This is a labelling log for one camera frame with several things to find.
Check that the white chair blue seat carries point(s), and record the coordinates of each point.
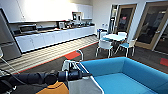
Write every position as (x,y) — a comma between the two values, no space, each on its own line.
(128,45)
(104,36)

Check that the white dining table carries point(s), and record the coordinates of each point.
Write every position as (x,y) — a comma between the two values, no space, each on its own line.
(115,36)

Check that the steel microwave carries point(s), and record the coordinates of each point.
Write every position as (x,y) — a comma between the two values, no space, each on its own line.
(28,28)

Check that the white clothes hanger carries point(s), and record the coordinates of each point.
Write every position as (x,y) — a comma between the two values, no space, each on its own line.
(80,55)

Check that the steel refrigerator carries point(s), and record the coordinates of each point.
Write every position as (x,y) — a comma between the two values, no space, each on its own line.
(8,36)

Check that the white kitchen base cabinets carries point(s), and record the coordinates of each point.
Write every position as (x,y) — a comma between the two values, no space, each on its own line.
(50,38)

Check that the dark wall-mounted appliance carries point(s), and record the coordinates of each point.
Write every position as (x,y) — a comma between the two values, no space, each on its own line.
(77,16)

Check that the blue sofa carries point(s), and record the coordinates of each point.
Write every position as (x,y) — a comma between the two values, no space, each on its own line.
(126,76)

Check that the wooden framed glass door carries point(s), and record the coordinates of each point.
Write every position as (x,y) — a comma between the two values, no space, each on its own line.
(153,26)
(125,20)

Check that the white kitchen wall cabinets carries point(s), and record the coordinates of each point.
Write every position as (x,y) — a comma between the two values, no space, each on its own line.
(43,10)

